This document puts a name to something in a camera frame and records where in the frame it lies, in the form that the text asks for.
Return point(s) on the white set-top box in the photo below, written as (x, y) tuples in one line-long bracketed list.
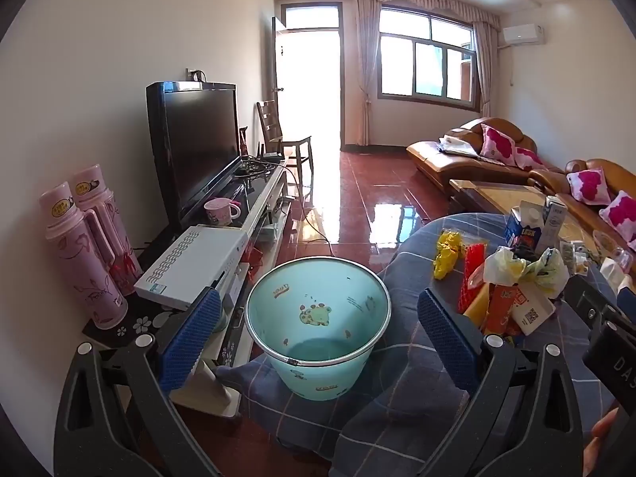
[(201, 257)]

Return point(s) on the pink thermos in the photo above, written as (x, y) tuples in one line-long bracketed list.
[(90, 191), (83, 255)]

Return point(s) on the white air conditioner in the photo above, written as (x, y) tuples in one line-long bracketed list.
[(527, 34)]

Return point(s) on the blue plaid tablecloth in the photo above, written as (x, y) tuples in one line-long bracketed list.
[(403, 403)]

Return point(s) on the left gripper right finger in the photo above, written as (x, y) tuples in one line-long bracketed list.
[(522, 417)]

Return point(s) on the wooden coffee table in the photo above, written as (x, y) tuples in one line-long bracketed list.
[(491, 197)]

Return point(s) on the red foil snack wrapper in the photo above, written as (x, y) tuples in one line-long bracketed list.
[(473, 257)]

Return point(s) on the light blue trash bin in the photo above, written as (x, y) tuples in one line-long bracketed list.
[(318, 319)]

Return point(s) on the translucent plastic bag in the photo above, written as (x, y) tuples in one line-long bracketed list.
[(503, 268)]

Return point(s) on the yellow sponge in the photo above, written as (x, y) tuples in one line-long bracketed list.
[(478, 310)]

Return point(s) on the window with brown frame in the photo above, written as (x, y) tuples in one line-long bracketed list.
[(428, 58)]

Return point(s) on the rear pink thermos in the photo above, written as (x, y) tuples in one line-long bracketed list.
[(90, 191)]

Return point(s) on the black flat screen television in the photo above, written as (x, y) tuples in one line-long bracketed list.
[(195, 142)]

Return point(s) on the open balcony door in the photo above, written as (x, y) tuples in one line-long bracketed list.
[(309, 72)]

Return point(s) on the wooden chair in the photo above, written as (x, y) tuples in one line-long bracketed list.
[(275, 142)]

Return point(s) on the white TV stand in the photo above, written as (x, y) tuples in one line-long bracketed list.
[(265, 203)]

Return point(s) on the white tall milk carton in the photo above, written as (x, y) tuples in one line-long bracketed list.
[(554, 213)]

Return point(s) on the pink floral pillow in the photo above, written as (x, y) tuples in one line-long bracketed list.
[(589, 186), (497, 146), (621, 216), (527, 159)]

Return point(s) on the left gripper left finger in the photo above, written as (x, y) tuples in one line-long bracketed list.
[(92, 434)]

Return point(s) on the pink curtain right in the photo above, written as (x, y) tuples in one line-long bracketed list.
[(486, 45)]

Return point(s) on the white paper box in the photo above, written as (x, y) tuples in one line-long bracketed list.
[(531, 308)]

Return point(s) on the person's right hand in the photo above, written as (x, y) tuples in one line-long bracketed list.
[(599, 432)]

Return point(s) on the yellow plastic bag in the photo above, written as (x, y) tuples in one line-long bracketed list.
[(448, 250)]

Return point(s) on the pink curtain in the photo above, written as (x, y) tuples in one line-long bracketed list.
[(368, 40), (486, 45)]

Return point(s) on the pink curtain left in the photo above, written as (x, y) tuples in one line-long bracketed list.
[(368, 40)]

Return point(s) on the blue LOOK milk carton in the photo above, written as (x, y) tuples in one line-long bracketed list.
[(524, 226)]

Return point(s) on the brown leather chaise sofa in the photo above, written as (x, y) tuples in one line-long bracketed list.
[(441, 167)]

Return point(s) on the brown leather long sofa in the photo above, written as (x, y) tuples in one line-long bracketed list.
[(617, 178)]

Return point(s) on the pink mug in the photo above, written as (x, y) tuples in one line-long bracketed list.
[(222, 211)]

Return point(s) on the front pink thermos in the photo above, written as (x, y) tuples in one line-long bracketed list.
[(83, 255)]

